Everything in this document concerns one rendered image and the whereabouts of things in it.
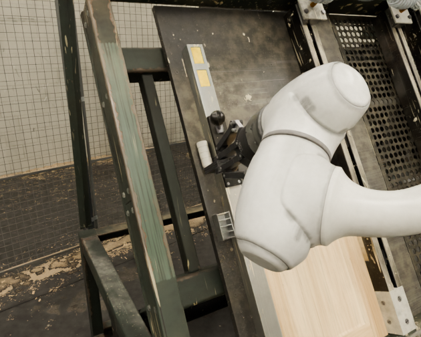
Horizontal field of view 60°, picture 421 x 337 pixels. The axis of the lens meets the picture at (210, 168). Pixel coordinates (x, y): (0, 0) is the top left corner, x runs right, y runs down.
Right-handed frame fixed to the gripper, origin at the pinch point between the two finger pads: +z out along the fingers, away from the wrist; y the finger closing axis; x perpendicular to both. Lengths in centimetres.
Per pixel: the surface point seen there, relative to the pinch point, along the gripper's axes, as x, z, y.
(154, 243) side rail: -15.0, 10.5, 13.3
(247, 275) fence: 7.3, 12.1, 26.9
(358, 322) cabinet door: 40, 14, 50
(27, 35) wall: -1, 402, -288
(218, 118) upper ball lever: 4.0, -0.2, -11.4
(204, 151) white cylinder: 4.6, 12.7, -6.9
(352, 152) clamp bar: 53, 9, 2
